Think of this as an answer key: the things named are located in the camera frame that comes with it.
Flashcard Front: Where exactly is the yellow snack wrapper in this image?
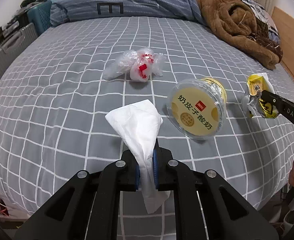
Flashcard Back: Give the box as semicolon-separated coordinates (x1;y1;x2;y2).
241;73;279;119

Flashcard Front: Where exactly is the patterned pillow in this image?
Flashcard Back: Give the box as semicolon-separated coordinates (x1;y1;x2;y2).
241;0;281;45

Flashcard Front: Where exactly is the blue striped duvet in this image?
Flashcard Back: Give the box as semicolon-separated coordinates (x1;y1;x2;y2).
50;0;206;27

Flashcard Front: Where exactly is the brown fleece blanket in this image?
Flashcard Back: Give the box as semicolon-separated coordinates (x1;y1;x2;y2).
196;0;283;70

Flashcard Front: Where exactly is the grey checked bed sheet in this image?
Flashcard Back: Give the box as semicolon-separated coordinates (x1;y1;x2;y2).
0;16;294;240

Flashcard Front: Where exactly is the yellow yogurt cup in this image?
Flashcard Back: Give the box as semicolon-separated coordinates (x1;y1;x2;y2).
167;77;227;140

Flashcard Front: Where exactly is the clear red-printed plastic bag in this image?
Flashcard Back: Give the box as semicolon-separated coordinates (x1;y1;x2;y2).
102;47;167;82

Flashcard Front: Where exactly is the grey suitcase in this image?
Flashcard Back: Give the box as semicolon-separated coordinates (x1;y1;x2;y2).
0;23;38;79

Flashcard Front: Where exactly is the white tissue paper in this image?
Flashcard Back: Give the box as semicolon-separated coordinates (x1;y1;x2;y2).
105;100;170;214

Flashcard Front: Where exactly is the teal suitcase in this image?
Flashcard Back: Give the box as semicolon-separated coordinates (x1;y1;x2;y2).
27;0;56;36

